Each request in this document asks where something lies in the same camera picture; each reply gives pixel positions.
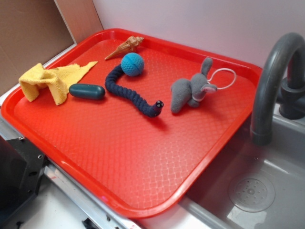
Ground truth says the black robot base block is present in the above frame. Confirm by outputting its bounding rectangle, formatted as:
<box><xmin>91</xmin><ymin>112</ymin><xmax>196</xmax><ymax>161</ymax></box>
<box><xmin>0</xmin><ymin>137</ymin><xmax>46</xmax><ymax>224</ymax></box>

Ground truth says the gray plush animal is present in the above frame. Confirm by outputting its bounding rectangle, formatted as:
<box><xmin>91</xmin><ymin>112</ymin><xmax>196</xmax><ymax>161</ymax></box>
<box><xmin>170</xmin><ymin>57</ymin><xmax>237</xmax><ymax>114</ymax></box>

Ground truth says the red plastic tray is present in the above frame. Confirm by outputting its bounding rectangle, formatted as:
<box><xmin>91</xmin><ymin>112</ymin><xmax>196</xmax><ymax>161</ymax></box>
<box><xmin>1</xmin><ymin>35</ymin><xmax>262</xmax><ymax>219</ymax></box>

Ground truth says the blue rubber ball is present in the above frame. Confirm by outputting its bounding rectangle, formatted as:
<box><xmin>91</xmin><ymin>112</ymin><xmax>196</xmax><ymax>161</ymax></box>
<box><xmin>121</xmin><ymin>52</ymin><xmax>144</xmax><ymax>77</ymax></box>

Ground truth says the dark green capsule toy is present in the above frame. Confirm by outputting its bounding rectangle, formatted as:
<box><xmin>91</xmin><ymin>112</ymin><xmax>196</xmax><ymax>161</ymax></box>
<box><xmin>69</xmin><ymin>83</ymin><xmax>105</xmax><ymax>100</ymax></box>

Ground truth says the tan spiral seashell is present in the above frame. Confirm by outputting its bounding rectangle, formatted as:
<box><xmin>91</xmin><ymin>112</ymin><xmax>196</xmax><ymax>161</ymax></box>
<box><xmin>104</xmin><ymin>36</ymin><xmax>144</xmax><ymax>61</ymax></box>

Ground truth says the yellow cloth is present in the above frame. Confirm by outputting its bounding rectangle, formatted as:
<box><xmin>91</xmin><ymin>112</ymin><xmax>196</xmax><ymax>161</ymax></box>
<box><xmin>19</xmin><ymin>61</ymin><xmax>98</xmax><ymax>105</ymax></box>

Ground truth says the gray plastic sink basin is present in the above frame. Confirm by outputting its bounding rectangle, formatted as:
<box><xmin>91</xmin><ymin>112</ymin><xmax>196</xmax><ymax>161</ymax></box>
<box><xmin>180</xmin><ymin>114</ymin><xmax>305</xmax><ymax>229</ymax></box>

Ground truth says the gray toy faucet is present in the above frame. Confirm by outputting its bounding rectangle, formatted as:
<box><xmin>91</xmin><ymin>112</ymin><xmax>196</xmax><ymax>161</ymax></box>
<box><xmin>250</xmin><ymin>32</ymin><xmax>305</xmax><ymax>146</ymax></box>

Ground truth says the brown cardboard panel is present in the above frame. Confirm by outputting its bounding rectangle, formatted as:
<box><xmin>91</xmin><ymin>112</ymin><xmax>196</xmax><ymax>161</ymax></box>
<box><xmin>0</xmin><ymin>0</ymin><xmax>103</xmax><ymax>94</ymax></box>

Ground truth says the navy braided rope toy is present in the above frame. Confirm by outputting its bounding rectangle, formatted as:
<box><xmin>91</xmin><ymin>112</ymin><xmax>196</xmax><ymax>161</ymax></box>
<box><xmin>105</xmin><ymin>64</ymin><xmax>164</xmax><ymax>118</ymax></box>

